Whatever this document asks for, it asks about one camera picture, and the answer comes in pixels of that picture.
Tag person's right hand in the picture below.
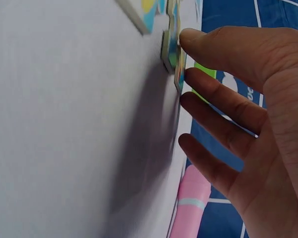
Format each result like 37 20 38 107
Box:
178 25 298 238

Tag colourful jigsaw puzzle piece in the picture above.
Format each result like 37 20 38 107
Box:
165 0 189 96
160 29 181 74

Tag white-edged colourful puzzle board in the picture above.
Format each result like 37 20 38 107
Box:
115 0 170 36

